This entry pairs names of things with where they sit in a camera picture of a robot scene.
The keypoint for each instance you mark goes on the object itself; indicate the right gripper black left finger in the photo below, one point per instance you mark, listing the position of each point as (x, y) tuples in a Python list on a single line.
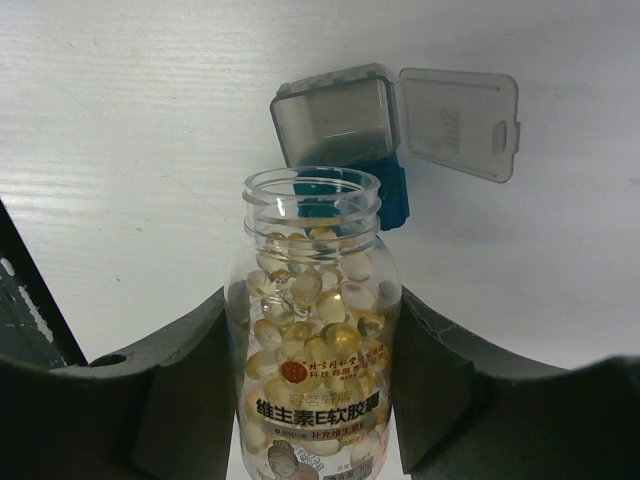
[(160, 408)]

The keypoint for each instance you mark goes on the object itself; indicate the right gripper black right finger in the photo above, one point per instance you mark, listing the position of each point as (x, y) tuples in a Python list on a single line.
[(466, 408)]

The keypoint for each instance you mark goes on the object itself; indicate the glass pill bottle yellow pills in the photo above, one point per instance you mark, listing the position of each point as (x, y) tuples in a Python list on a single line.
[(311, 304)]

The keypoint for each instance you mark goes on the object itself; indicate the teal pill box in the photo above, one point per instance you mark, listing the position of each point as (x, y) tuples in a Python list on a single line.
[(394, 209)]

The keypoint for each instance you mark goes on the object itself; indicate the grey pill box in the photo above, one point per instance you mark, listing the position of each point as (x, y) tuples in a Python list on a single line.
[(466, 121)]

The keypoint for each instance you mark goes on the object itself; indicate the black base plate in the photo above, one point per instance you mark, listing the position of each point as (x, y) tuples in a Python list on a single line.
[(33, 329)]

